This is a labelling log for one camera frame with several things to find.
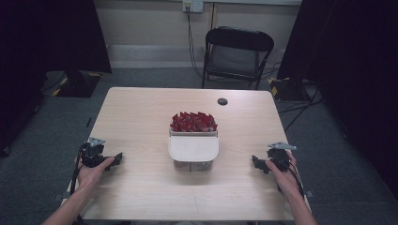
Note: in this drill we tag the black stand base, yellow tape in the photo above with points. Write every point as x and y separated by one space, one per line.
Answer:
78 84
286 89

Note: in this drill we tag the person's left hand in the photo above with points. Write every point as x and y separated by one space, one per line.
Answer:
90 176

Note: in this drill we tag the pile of red packets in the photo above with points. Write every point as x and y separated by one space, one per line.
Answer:
193 122

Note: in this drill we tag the white wall socket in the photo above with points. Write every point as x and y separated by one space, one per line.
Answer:
193 5

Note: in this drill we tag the grey table edge clamp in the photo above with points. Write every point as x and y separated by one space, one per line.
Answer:
309 193
61 197

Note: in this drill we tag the black folding chair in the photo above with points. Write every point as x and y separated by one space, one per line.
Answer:
234 56

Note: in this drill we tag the clear box with white lid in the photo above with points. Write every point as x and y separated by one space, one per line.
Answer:
193 149

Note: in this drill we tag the dark curtain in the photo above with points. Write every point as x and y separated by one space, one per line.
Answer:
37 62
353 78

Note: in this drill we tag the person's right hand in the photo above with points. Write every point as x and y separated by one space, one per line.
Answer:
286 179

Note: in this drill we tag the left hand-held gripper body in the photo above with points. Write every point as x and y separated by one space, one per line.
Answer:
91 153

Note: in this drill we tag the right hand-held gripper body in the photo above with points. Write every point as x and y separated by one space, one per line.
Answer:
278 156

